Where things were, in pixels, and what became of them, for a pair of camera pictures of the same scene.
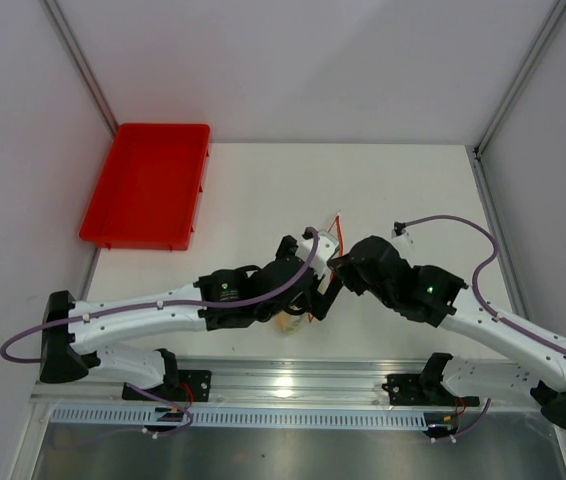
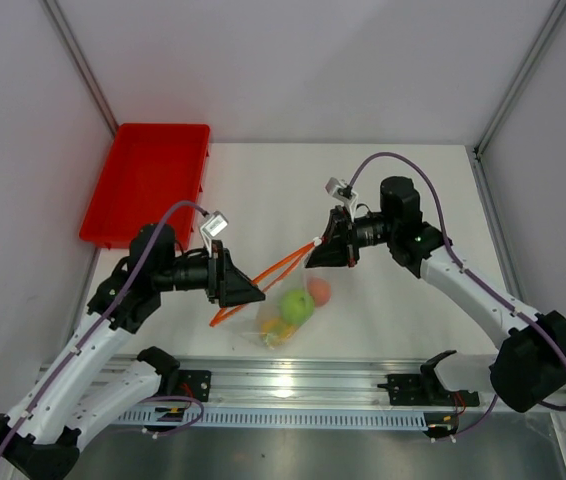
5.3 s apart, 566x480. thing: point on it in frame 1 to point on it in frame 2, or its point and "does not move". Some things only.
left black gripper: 327,298 to 226,284
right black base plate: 411,390 does not move
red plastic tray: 150,191 does not move
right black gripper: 343,266 to 339,246
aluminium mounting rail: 278,382 does not move
